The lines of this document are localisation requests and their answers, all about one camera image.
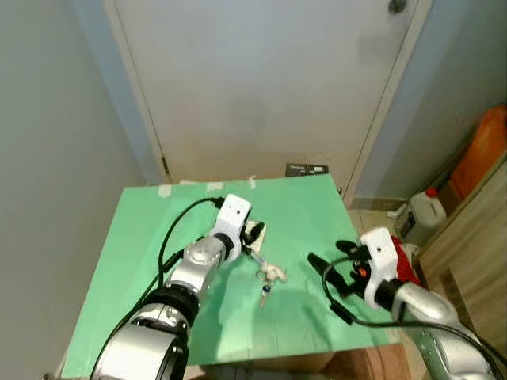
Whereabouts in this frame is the key bunch white flower charm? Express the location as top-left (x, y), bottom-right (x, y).
top-left (255, 264), bottom-right (288, 309)

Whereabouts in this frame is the pale flat card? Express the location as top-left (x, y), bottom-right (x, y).
top-left (242, 221), bottom-right (269, 254)

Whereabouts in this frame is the red cloth bundle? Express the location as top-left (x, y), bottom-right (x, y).
top-left (391, 236), bottom-right (422, 287)

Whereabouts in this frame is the green table board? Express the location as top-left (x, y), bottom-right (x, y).
top-left (61, 173), bottom-right (395, 379)

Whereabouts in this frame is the small black box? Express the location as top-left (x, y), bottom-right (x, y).
top-left (285, 163), bottom-right (330, 178)

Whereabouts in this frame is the white jug red cap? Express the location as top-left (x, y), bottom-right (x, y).
top-left (406, 187), bottom-right (448, 247)

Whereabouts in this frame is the light wooden cabinet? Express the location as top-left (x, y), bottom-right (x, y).
top-left (415, 154), bottom-right (507, 361)

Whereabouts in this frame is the white door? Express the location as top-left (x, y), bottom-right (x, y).
top-left (103, 0), bottom-right (434, 191)

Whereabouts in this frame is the orange bag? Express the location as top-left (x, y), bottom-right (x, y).
top-left (449, 104), bottom-right (507, 200)

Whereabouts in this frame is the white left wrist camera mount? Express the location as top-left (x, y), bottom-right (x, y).
top-left (212, 193), bottom-right (254, 260)

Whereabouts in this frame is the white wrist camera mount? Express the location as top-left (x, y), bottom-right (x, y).
top-left (212, 193), bottom-right (254, 260)
top-left (359, 227), bottom-right (402, 308)

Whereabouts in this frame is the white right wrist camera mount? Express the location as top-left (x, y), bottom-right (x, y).
top-left (359, 227), bottom-right (402, 308)

